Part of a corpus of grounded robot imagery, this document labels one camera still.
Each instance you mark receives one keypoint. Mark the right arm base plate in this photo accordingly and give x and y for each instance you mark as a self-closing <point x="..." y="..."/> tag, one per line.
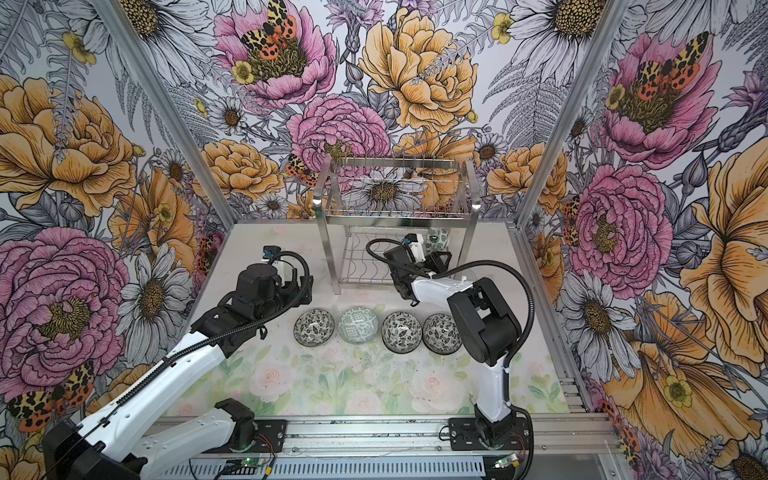
<point x="464" y="436"/>

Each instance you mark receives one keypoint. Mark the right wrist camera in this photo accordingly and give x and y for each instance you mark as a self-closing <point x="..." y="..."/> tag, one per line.
<point x="414" y="240"/>

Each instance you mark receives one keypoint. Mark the green leaf pattern bowl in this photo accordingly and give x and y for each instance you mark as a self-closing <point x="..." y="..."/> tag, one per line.
<point x="437" y="240"/>

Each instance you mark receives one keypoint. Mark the black white floral bowl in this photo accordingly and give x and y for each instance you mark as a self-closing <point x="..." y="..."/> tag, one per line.
<point x="401" y="332"/>

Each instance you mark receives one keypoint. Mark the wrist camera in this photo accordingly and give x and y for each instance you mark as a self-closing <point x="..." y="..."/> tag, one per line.
<point x="270" y="253"/>
<point x="414" y="240"/>

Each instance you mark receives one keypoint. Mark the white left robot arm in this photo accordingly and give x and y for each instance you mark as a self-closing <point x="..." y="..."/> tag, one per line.
<point x="113" y="442"/>

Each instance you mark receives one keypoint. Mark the steel two-tier dish rack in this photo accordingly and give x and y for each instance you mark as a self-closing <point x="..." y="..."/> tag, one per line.
<point x="358" y="199"/>

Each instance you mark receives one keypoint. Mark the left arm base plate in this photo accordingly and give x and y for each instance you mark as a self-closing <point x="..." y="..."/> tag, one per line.
<point x="264" y="435"/>

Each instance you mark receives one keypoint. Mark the teal geometric pattern bowl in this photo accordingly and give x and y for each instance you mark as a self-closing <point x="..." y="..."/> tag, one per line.
<point x="358" y="325"/>

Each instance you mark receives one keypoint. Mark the aluminium left corner post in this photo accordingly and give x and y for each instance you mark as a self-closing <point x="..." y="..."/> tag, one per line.
<point x="118" y="24"/>

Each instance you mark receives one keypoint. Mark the aluminium right corner post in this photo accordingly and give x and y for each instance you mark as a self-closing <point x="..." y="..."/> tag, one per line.
<point x="606" y="30"/>

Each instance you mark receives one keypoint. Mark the aluminium corner post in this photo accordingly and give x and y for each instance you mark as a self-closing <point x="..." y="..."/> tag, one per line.
<point x="606" y="30"/>
<point x="118" y="24"/>

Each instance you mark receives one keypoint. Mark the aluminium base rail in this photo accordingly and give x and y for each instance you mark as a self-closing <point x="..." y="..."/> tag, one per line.
<point x="329" y="436"/>

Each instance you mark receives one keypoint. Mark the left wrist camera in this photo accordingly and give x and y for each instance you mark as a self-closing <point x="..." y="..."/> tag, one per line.
<point x="270" y="253"/>

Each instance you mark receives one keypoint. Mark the white vented cable duct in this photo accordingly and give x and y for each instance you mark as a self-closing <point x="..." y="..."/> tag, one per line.
<point x="382" y="467"/>

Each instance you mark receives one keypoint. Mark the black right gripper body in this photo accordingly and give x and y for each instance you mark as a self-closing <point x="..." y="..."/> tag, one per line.
<point x="433" y="263"/>

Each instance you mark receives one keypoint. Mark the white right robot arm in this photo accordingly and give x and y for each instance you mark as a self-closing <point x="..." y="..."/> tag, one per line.
<point x="487" y="326"/>

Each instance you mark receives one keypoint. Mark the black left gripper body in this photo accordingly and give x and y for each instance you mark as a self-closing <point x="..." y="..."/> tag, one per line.
<point x="284" y="298"/>

